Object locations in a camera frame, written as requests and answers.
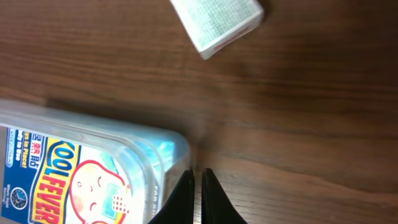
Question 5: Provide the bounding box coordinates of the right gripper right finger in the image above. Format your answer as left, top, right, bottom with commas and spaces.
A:
201, 168, 248, 224

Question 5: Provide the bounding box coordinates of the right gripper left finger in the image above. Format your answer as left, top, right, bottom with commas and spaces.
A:
149, 169, 195, 224

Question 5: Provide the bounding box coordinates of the blue Kool Fever box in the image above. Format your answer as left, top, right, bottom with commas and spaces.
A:
1, 125, 177, 223

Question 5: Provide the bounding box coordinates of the white Panadol box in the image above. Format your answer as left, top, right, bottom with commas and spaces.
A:
170, 0, 264, 60

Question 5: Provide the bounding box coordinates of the clear plastic container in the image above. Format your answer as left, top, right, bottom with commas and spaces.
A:
1, 100, 191, 223

